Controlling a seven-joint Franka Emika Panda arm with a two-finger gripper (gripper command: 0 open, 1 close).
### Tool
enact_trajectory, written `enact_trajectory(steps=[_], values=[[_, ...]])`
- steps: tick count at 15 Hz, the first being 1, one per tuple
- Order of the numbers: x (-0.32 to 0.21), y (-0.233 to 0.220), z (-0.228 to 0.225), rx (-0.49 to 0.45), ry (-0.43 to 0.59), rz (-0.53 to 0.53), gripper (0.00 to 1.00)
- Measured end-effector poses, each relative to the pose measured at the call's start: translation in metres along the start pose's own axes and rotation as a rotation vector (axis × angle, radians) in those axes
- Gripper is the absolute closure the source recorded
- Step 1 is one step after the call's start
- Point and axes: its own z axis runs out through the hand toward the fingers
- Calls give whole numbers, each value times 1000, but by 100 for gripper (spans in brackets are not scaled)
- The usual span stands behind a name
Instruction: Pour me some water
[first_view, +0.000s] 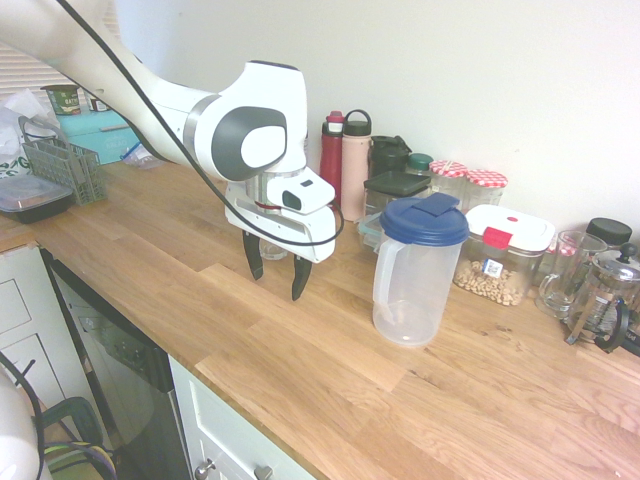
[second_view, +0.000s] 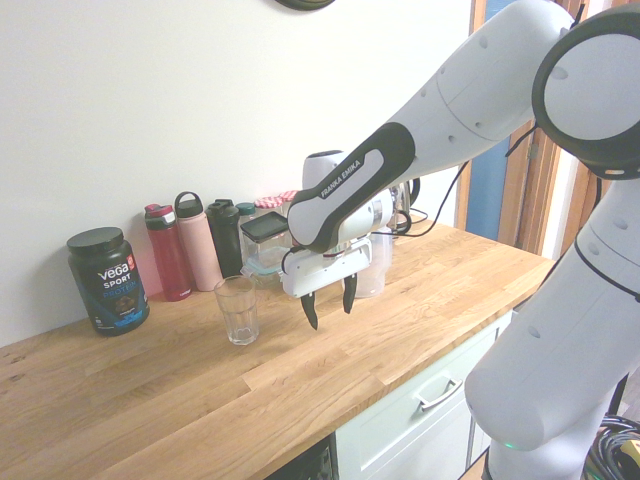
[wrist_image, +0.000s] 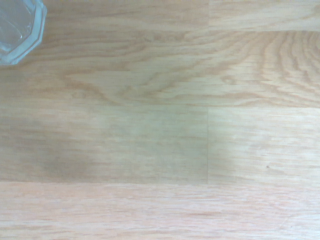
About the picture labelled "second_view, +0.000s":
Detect clear bottle green lid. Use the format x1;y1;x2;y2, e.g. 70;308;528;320
234;201;259;254

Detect square container black lid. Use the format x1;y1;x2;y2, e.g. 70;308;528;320
239;210;292;267

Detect dark appliance under counter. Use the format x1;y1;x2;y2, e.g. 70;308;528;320
262;433;337;480

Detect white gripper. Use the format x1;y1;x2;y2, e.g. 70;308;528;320
280;236;374;332

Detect pale green drawer front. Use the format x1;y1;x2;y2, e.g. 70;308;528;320
333;308;516;480

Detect black Vega protein tub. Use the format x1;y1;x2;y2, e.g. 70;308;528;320
66;226;152;338

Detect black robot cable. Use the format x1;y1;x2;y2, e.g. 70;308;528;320
389;162;472;239

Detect coiled black cables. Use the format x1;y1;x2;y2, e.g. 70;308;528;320
583;413;640;480

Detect pink water bottle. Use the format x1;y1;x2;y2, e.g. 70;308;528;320
173;190;225;293

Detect dark round wall clock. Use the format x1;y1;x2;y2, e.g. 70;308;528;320
273;0;338;12

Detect red water bottle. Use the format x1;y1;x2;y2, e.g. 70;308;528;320
143;202;194;303

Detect black shaker bottle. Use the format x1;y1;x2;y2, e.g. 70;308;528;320
205;197;246;280

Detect white drawer handle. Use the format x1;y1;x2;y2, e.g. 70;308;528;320
411;376;464;413

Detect glass container teal lid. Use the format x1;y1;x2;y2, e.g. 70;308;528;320
239;246;292;291

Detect blue door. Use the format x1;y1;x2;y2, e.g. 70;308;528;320
453;0;532;246

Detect clear drinking glass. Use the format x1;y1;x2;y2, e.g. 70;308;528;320
213;274;261;348

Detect wooden door frame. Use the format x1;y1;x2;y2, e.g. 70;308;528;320
499;119;614;266

